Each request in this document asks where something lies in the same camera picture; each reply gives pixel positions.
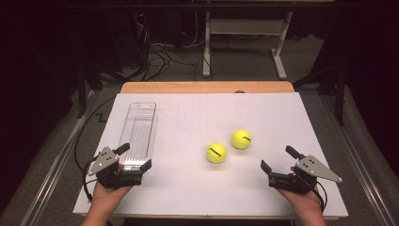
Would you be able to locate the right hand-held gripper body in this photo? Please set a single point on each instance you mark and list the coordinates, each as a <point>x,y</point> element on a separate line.
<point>315,168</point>

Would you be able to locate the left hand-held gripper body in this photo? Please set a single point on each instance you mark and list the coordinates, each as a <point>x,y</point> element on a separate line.
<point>105,160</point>

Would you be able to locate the clear plastic container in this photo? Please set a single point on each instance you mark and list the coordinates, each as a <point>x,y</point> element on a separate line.
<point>139,132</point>

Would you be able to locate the yellow tennis ball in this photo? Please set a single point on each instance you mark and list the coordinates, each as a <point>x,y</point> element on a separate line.
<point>241,139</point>
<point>216,153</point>

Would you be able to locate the person's right hand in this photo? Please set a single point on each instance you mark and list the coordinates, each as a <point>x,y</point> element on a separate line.
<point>306,202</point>

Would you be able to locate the person's left hand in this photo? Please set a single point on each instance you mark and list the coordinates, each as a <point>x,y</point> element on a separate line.
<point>108,196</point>

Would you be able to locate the black metal stand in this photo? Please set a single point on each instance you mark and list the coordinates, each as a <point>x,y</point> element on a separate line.
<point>82,94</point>
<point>340,100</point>

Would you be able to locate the wooden table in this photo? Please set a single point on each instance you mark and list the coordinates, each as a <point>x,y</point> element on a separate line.
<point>204,87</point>

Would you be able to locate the dark curtain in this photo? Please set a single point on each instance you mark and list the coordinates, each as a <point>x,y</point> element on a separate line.
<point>31,78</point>
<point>373,62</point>

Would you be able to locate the dark equipment with red light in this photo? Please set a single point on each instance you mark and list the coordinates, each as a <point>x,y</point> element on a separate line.
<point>128,37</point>

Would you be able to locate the metal floor rail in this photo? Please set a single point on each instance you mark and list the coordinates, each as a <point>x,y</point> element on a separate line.
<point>56,169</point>
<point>360,172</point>

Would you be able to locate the white metal desk frame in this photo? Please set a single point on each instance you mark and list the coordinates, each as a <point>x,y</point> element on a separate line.
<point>244,26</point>

